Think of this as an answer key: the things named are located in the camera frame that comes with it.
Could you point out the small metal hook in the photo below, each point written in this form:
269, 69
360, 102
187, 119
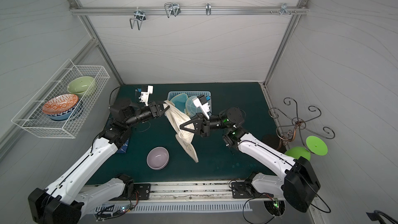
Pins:
208, 9

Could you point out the light blue plastic basket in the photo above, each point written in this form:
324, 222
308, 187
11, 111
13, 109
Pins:
193, 93

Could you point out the aluminium front rail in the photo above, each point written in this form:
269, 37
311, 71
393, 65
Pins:
213, 190

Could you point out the green round disc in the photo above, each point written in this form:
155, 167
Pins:
316, 146

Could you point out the aluminium top rail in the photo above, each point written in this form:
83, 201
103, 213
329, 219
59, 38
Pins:
185, 11

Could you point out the blue snack bag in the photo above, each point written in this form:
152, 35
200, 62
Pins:
124, 147

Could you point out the black scrolled metal stand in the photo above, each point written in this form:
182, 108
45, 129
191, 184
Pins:
290, 132

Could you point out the right metal hook bracket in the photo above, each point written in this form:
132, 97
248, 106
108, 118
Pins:
283, 11

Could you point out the middle metal hook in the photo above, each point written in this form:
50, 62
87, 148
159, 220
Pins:
172, 9

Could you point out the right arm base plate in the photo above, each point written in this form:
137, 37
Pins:
242, 190

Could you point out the green ceramic bowl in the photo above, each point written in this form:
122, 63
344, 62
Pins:
82, 86

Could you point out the left double metal hook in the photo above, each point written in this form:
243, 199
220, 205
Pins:
137, 20

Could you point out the teal mesh laundry bag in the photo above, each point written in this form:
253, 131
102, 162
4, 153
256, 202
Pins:
185, 104

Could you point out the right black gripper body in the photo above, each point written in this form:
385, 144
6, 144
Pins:
203, 125

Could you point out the orange patterned bowl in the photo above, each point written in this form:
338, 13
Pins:
60, 104

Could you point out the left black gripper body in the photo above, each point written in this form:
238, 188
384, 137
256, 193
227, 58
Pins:
158, 109

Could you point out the dark green table mat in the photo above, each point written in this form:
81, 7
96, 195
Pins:
216, 160

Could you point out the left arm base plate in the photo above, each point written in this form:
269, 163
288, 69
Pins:
141, 192

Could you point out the white wire wall basket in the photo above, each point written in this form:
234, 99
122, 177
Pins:
32, 119

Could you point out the blue bowl under orange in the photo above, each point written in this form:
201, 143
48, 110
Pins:
65, 115

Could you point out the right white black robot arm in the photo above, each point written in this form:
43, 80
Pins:
300, 183

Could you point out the white slotted cable duct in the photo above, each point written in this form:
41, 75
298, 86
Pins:
192, 207

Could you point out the aluminium rail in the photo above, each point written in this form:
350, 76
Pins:
213, 190
185, 11

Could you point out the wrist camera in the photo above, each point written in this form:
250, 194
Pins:
201, 102
145, 91

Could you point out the lilac ceramic bowl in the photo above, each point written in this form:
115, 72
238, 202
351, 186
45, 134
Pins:
158, 158

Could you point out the cream mesh laundry bag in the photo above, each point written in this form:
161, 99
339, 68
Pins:
184, 138

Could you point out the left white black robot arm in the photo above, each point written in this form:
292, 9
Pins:
63, 202

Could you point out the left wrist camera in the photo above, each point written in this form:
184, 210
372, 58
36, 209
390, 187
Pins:
145, 91

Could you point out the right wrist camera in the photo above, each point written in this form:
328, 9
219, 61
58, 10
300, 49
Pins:
201, 102

